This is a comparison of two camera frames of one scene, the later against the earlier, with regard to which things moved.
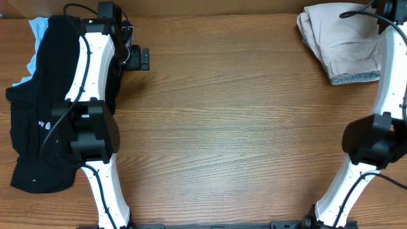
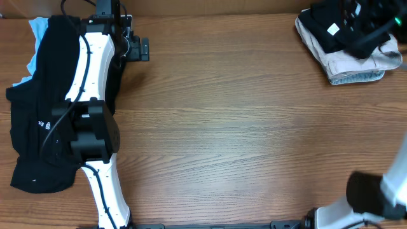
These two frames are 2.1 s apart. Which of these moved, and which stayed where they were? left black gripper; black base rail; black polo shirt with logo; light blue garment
Moved: left black gripper
Stayed: light blue garment; black base rail; black polo shirt with logo
